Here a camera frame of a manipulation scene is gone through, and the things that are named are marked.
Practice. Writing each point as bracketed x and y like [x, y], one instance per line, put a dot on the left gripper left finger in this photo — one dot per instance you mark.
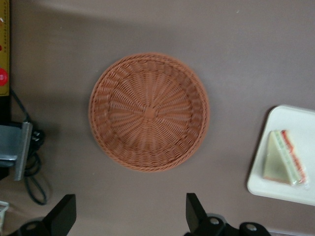
[61, 216]

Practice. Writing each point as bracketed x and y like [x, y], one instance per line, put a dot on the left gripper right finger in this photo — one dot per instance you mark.
[197, 214]

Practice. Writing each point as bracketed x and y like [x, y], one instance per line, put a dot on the triangle sandwich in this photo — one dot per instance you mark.
[278, 162]

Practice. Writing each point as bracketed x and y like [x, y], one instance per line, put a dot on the round brown wicker basket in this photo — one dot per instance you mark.
[147, 113]

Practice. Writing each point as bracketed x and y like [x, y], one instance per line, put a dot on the beige rectangular serving tray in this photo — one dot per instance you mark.
[290, 118]

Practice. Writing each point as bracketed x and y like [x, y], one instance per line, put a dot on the grey metal table clamp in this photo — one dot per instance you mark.
[23, 152]

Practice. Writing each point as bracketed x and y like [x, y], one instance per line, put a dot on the yellow black control box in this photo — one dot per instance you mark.
[5, 49]

